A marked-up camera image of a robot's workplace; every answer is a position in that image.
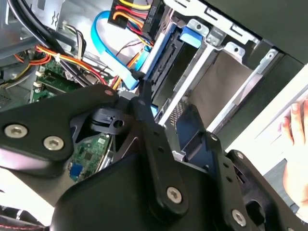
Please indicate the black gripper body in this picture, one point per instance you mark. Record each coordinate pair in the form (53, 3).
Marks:
(108, 204)

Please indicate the hard disk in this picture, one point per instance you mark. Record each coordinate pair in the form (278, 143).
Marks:
(168, 60)

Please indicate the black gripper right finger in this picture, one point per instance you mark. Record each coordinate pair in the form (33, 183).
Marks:
(223, 168)

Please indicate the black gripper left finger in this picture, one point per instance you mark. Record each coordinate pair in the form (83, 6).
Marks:
(48, 115)

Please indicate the bare person hand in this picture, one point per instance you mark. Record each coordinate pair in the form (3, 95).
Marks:
(298, 168)

